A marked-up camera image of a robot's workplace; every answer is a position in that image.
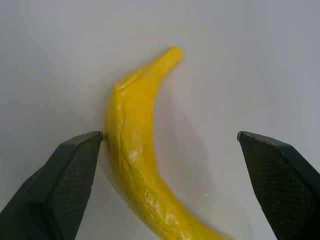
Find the yellow banana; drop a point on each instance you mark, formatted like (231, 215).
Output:
(135, 140)

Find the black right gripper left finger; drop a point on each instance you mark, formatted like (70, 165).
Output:
(52, 190)

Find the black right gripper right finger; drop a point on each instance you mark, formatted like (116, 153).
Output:
(282, 185)

